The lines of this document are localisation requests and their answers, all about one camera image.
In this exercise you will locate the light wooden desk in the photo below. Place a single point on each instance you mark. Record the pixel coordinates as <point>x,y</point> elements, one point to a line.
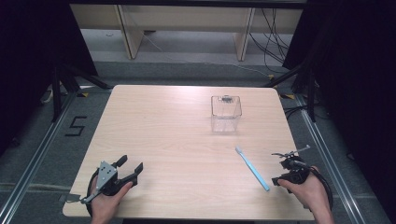
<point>186,18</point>

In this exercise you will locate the dark curtain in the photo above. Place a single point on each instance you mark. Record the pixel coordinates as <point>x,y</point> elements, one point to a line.
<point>28,62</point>
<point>358,77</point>

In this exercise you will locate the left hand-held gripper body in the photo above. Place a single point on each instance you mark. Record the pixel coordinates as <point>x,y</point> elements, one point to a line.
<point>105,175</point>

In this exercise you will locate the clear plastic container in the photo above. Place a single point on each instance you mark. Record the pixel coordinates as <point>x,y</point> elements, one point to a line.
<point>226,122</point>

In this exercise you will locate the person's left hand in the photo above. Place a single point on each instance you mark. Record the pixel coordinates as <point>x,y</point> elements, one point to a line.
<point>104,205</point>

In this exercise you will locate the person's right hand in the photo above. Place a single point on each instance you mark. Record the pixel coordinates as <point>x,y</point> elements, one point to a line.
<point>311,193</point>

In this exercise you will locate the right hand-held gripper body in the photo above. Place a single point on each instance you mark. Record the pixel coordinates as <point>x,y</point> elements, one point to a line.
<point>295,174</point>

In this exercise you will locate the light blue toothbrush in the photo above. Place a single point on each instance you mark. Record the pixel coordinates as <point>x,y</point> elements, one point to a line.
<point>253,170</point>

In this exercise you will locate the aluminium floor rail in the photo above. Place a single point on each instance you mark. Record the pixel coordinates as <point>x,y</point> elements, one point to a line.
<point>327,155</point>
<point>37,152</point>

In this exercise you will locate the black metal stand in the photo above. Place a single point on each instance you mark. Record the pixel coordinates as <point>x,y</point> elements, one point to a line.
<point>56,93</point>
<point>311,93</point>

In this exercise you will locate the grey tape strip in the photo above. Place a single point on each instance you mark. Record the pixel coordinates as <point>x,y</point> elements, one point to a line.
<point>69,197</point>

